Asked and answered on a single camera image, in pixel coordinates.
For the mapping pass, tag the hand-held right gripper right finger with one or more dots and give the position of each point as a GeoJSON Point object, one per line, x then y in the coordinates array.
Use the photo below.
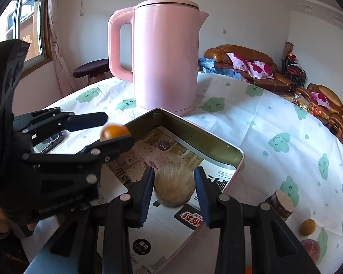
{"type": "Point", "coordinates": [201, 198]}

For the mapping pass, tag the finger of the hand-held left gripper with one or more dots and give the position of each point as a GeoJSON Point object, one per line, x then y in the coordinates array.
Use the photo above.
{"type": "Point", "coordinates": [85, 120]}
{"type": "Point", "coordinates": [114, 147]}

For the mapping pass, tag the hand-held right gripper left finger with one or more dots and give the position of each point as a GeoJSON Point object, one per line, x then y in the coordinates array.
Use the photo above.
{"type": "Point", "coordinates": [147, 195]}

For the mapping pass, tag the small orange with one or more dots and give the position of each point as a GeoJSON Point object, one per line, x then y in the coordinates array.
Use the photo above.
{"type": "Point", "coordinates": [114, 130]}

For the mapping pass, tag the fuzzy tan kiwi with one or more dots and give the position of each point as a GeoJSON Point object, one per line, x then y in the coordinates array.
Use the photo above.
{"type": "Point", "coordinates": [174, 188]}

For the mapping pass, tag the pink metal tin box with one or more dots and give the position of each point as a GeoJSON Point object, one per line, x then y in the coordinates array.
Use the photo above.
{"type": "Point", "coordinates": [188, 137]}

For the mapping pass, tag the purple round fruit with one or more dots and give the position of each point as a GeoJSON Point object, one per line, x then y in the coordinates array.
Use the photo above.
{"type": "Point", "coordinates": [310, 251]}

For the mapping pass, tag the black smartphone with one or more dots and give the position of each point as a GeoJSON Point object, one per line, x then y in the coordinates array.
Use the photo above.
{"type": "Point", "coordinates": [50, 145]}

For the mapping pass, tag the printed paper liner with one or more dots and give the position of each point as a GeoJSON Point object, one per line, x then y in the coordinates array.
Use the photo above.
{"type": "Point", "coordinates": [165, 234]}

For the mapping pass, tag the dark purple stool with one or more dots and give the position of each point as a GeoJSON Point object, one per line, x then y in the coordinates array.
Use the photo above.
{"type": "Point", "coordinates": [91, 66]}

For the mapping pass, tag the beige curtain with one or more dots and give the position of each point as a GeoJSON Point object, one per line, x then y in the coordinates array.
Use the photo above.
{"type": "Point", "coordinates": [61, 48]}

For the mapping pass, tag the stacked macaron toy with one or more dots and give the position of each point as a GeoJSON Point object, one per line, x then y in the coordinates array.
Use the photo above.
{"type": "Point", "coordinates": [280, 205]}

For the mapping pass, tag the pink electric kettle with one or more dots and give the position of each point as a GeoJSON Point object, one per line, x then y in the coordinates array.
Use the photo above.
{"type": "Point", "coordinates": [165, 62]}

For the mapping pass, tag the white tablecloth with green clouds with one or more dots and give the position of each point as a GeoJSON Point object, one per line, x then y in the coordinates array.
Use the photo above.
{"type": "Point", "coordinates": [274, 125]}

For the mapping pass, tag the small yellow round fruit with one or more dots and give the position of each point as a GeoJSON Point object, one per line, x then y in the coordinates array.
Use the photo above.
{"type": "Point", "coordinates": [307, 227]}

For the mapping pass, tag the blue checked cloth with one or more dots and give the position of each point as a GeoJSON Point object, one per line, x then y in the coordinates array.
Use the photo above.
{"type": "Point", "coordinates": [208, 65]}

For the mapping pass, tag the brown leather sofa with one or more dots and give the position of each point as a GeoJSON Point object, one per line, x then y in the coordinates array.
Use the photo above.
{"type": "Point", "coordinates": [217, 52]}

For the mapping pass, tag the pink floral blanket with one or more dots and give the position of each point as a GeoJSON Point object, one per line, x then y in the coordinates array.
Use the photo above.
{"type": "Point", "coordinates": [254, 67]}

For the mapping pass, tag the pile of colourful snacks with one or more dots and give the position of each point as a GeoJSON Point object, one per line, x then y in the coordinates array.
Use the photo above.
{"type": "Point", "coordinates": [311, 107]}

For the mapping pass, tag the pink floral cushion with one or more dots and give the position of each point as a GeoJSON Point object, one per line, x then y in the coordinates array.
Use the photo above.
{"type": "Point", "coordinates": [320, 99]}

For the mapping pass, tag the stack of dark chairs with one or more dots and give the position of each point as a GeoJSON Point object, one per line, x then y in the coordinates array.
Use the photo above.
{"type": "Point", "coordinates": [294, 72]}

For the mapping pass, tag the brown leather armchair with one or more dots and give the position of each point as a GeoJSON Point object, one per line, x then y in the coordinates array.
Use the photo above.
{"type": "Point", "coordinates": [328, 94]}

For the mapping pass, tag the window with metal frame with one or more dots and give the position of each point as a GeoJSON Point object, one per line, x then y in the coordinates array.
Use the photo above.
{"type": "Point", "coordinates": [31, 20]}

